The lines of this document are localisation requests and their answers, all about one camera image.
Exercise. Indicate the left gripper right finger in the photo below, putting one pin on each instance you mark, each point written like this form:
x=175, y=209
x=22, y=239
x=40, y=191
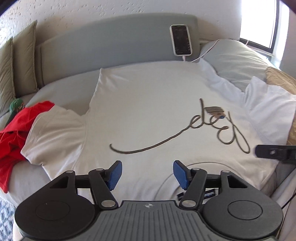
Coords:
x=193, y=182

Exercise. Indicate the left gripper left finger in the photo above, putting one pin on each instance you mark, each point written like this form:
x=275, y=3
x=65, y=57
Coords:
x=102, y=182

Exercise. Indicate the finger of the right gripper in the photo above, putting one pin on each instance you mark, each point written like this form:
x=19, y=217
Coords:
x=285, y=154

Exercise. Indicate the beige t-shirt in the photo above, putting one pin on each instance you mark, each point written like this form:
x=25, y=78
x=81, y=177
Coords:
x=149, y=115

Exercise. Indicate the red garment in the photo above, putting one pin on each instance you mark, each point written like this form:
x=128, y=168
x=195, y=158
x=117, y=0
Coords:
x=13, y=138

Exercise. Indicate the blue white patterned rug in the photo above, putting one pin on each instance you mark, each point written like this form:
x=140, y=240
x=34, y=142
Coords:
x=7, y=211

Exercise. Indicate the grey side cushion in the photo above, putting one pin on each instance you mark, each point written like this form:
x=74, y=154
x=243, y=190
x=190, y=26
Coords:
x=235, y=62

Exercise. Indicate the green plush toy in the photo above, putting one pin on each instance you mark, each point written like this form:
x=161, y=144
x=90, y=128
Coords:
x=16, y=106

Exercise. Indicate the light green cushion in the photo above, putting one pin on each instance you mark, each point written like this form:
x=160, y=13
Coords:
x=7, y=76

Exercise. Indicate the white smartphone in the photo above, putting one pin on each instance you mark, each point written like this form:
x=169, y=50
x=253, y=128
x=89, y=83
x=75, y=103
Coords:
x=181, y=41

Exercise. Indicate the olive back cushion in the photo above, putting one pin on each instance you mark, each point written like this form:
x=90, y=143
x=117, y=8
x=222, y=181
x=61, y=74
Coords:
x=24, y=61

